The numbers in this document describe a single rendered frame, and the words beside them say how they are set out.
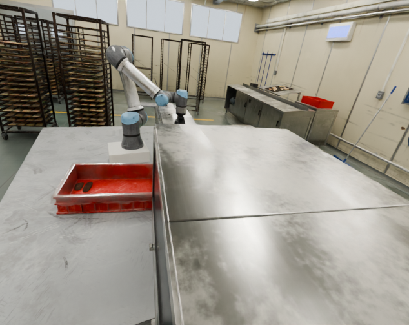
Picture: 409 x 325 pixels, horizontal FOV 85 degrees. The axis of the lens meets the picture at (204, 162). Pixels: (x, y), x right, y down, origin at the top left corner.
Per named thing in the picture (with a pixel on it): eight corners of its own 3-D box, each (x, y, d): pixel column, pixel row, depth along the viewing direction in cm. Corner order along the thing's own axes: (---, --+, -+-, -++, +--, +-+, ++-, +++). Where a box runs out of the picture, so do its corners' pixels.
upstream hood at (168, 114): (156, 101, 316) (156, 95, 312) (169, 102, 321) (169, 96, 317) (162, 131, 208) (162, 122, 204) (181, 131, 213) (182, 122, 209)
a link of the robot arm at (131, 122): (119, 134, 151) (117, 114, 145) (127, 129, 163) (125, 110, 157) (137, 135, 150) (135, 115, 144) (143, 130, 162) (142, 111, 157)
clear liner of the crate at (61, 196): (73, 177, 127) (71, 161, 122) (161, 176, 139) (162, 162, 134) (52, 216, 97) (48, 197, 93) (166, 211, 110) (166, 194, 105)
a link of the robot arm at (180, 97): (177, 88, 158) (188, 89, 158) (175, 104, 162) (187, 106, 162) (174, 89, 151) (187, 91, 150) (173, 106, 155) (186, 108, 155)
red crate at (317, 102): (300, 102, 464) (302, 95, 458) (313, 102, 475) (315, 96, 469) (317, 108, 421) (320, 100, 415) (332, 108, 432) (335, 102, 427)
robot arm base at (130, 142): (122, 151, 151) (120, 137, 147) (120, 143, 163) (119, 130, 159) (145, 148, 157) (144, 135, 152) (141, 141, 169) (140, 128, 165)
